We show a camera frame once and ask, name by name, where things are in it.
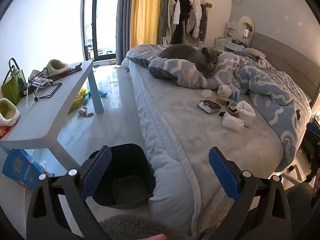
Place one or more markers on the grey pillow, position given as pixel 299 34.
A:
pixel 255 52

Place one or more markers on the small white sock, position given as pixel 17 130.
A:
pixel 225 90

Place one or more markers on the dark green trash bin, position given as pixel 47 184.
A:
pixel 125 177

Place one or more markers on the blue toy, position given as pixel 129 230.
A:
pixel 98 93

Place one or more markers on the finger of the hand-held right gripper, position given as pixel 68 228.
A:
pixel 313 128

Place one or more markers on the blue white tissue pack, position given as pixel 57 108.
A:
pixel 235 93

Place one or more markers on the yellow curtain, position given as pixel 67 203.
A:
pixel 145 12

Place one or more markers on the dark wooden sticks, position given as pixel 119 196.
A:
pixel 68 70

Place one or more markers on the white vanity desk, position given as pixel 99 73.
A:
pixel 228 42

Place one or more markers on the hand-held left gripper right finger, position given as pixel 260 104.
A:
pixel 223 176

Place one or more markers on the clear bubble wrap piece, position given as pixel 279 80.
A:
pixel 232 122

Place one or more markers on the grey cat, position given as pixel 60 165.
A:
pixel 190 55

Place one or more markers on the light blue low table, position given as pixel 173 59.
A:
pixel 50 115

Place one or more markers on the grey bed headboard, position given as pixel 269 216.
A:
pixel 287 57

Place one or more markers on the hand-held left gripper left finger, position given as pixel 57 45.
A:
pixel 96 171

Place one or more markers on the white tissue ball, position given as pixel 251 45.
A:
pixel 207 93

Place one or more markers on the person's left hand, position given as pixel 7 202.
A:
pixel 156 237

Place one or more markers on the dark grey curtain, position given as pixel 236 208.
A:
pixel 123 17

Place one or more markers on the black and white packet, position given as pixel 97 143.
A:
pixel 208 106

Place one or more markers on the green gift bag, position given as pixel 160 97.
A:
pixel 12 87

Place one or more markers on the green fluffy slipper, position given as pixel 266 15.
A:
pixel 57 65
pixel 7 113

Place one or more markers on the large white sock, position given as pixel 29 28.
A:
pixel 246 112

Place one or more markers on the glass balcony door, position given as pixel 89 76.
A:
pixel 100 17

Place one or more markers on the grey fleece clothing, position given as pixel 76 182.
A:
pixel 135 226

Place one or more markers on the blue white patterned blanket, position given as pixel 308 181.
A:
pixel 262 85

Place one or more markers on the bed with grey sheet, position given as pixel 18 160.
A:
pixel 200 135

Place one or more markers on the clothes on wall rack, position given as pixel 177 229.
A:
pixel 182 17

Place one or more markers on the yellow plastic bag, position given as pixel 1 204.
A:
pixel 78 98

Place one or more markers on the round mirror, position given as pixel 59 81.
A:
pixel 246 26

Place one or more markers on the light grey curtain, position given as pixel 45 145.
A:
pixel 165 12

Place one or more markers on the blue snack packet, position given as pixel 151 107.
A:
pixel 21 168

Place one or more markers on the red packet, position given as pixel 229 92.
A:
pixel 3 132

